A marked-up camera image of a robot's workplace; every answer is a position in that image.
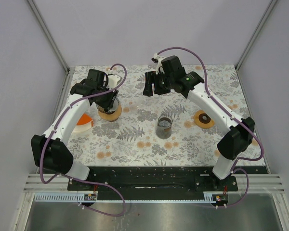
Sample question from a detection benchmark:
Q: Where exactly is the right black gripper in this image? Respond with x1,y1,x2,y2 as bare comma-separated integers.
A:
142,71,174,97

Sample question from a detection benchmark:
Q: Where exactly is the clear glass dripper cone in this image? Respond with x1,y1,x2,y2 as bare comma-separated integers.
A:
134,101,146,111

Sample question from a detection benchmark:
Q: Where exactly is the orange coffee filter pack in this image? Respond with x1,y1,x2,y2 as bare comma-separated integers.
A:
73,114,93,133

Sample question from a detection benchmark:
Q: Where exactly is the grey glass carafe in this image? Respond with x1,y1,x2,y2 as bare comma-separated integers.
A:
156,115,172,139

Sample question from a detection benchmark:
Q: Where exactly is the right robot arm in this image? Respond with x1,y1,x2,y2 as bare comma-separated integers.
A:
143,54,255,191

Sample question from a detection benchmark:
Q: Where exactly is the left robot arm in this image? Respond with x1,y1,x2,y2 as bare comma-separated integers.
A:
31,69,125,190

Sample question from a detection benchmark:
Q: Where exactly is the floral tablecloth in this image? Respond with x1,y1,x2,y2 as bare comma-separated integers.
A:
53,64,268,167

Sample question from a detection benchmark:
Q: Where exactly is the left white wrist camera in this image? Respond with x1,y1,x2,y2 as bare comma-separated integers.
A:
106,70,122,89

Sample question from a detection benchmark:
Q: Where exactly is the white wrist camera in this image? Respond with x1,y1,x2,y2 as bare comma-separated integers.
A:
151,53,166,74
106,70,122,89

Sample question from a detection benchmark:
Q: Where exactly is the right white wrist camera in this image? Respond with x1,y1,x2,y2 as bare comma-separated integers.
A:
151,53,166,74

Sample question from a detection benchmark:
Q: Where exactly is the left aluminium frame post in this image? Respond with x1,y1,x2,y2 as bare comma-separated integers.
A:
26,0,70,73

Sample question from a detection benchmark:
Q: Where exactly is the aluminium frame post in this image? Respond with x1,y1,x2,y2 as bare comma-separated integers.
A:
235,0,280,71
26,0,70,73

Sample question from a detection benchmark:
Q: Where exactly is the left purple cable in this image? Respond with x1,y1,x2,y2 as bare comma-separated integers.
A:
39,64,128,216

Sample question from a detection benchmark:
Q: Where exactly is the purple cable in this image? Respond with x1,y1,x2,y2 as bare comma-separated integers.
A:
39,64,128,216
158,47,265,209

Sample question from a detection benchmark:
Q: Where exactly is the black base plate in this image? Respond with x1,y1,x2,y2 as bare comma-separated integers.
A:
67,165,238,207

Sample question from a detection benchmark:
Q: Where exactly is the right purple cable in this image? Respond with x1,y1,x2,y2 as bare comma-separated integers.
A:
158,47,265,209

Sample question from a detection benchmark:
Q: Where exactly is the white slotted cable duct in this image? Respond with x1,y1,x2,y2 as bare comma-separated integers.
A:
34,192,216,204

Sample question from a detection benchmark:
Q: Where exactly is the aluminium front rail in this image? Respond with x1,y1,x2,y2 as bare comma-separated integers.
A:
23,173,286,193

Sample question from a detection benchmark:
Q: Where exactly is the right aluminium frame post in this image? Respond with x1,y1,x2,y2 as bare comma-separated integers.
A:
235,0,280,71

